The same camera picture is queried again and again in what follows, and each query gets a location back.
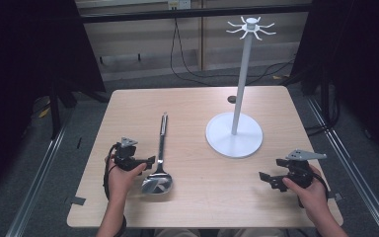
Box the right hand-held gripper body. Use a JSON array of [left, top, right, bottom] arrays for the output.
[[284, 148, 328, 190]]

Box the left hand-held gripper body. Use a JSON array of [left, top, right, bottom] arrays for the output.
[[113, 136, 147, 172]]

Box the large steel spoon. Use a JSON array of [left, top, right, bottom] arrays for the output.
[[140, 112, 174, 196]]

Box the white hook stand rack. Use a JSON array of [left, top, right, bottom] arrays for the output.
[[205, 15, 277, 159]]

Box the person's left hand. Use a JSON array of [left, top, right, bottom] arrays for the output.
[[105, 156, 148, 202]]

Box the person's right hand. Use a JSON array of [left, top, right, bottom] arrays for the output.
[[281, 164, 331, 220]]

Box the black metal stand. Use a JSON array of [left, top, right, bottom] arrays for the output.
[[47, 77, 78, 141], [304, 62, 341, 137]]

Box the black curtain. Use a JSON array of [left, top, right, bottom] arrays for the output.
[[289, 0, 379, 169], [0, 0, 107, 205]]

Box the black horizontal bar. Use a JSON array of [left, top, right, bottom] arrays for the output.
[[78, 3, 313, 24]]

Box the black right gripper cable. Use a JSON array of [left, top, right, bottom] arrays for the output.
[[296, 171, 331, 209]]

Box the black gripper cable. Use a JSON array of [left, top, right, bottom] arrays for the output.
[[102, 143, 121, 201], [296, 171, 331, 209]]

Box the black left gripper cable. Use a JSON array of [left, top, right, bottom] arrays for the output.
[[102, 143, 121, 201]]

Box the metal floor rail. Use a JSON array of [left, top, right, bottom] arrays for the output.
[[4, 108, 75, 237], [305, 96, 379, 237]]

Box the black floor cable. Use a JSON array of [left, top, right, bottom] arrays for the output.
[[169, 17, 295, 87]]

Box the white wall power outlet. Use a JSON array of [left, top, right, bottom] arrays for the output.
[[167, 0, 191, 11]]

